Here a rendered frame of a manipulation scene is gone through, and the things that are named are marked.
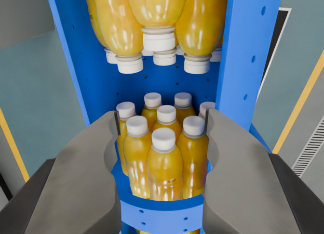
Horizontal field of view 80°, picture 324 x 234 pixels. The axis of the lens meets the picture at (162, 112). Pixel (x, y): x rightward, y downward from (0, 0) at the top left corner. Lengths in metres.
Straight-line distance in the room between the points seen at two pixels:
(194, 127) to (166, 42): 0.16
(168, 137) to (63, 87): 1.45
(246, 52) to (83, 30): 0.26
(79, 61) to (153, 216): 0.26
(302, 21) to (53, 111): 1.95
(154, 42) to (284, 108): 1.73
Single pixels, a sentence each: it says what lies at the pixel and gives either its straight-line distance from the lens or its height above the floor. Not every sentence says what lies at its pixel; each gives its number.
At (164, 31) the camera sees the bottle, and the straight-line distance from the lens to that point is 0.23.
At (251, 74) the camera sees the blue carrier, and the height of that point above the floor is 1.20.
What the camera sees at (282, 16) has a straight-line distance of 1.43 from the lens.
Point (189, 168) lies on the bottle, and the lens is 0.39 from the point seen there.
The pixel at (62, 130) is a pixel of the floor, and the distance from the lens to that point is 1.96.
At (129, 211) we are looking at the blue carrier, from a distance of 0.34.
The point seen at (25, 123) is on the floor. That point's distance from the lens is 2.07.
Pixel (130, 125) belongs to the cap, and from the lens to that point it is 0.35.
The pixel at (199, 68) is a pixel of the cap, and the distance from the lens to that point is 0.29.
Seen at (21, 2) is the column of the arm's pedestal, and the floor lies 0.30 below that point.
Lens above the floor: 1.39
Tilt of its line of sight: 58 degrees down
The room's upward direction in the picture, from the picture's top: 180 degrees clockwise
